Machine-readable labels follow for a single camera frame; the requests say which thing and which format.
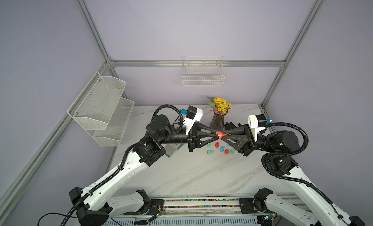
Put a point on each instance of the white two-tier mesh shelf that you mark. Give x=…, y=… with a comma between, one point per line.
x=102, y=111

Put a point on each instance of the aluminium front rail frame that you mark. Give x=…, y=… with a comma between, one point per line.
x=201, y=210

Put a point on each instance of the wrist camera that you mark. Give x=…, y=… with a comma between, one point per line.
x=257, y=123
x=192, y=114

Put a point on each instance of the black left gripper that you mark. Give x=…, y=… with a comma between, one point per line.
x=195, y=140

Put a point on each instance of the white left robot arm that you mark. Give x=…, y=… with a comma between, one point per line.
x=95, y=204

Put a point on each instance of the dark glass flower vase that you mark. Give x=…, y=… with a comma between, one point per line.
x=217, y=122

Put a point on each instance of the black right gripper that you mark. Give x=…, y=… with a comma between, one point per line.
x=244, y=144

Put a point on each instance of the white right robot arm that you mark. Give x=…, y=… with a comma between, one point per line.
x=280, y=142

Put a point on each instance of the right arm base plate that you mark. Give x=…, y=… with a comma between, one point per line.
x=253, y=205

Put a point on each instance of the black yellow work glove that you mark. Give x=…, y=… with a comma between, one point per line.
x=230, y=126

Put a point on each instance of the green grey work glove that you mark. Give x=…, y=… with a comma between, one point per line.
x=171, y=148

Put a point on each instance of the yellow artificial flower bouquet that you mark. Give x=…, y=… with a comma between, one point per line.
x=219, y=106

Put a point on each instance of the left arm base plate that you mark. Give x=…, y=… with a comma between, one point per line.
x=151, y=208

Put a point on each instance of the white wire wall basket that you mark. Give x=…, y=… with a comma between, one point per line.
x=202, y=71

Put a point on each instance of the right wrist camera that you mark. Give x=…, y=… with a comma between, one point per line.
x=257, y=123

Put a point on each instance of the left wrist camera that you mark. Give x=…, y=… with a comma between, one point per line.
x=192, y=114

